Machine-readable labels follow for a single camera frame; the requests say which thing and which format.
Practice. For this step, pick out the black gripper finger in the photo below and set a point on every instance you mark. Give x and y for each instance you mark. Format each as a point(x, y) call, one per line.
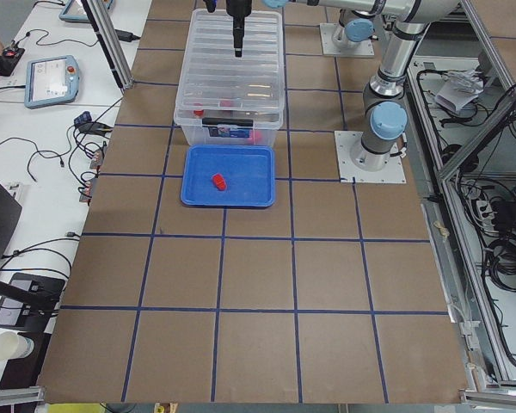
point(238, 35)

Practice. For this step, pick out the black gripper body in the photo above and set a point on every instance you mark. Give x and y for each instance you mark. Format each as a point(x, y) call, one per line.
point(237, 9)

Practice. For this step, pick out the red toy block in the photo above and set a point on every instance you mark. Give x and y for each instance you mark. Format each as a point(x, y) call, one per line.
point(219, 182)

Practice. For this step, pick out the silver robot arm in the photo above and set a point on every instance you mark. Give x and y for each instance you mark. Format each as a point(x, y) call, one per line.
point(386, 118)
point(349, 33)

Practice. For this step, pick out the clear plastic box lid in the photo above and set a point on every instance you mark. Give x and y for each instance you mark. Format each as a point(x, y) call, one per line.
point(232, 64)

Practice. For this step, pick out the clear plastic storage box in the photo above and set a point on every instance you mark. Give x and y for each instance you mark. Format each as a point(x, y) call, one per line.
point(232, 125)

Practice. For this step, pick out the black power adapter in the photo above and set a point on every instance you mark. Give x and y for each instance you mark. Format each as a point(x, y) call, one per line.
point(126, 36)

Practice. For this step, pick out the red block behind label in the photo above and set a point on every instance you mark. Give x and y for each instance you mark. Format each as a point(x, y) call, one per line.
point(255, 137)

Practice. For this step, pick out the blue plastic tray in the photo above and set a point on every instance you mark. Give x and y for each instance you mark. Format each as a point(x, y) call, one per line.
point(249, 171)

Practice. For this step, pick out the far teach pendant tablet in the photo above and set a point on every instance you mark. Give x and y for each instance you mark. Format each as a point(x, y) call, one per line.
point(73, 12)

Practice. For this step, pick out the teach pendant tablet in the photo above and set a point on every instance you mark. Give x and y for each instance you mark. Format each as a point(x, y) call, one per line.
point(73, 12)
point(51, 81)

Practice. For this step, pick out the near teach pendant tablet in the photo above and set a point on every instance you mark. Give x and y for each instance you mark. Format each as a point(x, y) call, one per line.
point(51, 81)

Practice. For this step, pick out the crumpled white paper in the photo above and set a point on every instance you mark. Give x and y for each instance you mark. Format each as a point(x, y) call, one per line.
point(460, 88)

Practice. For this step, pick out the white power strip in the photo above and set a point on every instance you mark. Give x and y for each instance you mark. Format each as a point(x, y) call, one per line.
point(484, 211)

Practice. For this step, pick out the black monitor stand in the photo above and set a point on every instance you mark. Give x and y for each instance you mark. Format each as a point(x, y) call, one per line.
point(28, 301)

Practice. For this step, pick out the white paper cup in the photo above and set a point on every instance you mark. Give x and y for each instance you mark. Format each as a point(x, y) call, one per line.
point(14, 346)

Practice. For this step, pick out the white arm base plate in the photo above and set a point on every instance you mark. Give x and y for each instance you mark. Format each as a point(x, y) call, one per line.
point(357, 165)
point(336, 43)

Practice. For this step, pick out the aluminium frame post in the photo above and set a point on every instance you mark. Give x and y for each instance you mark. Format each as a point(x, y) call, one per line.
point(105, 33)

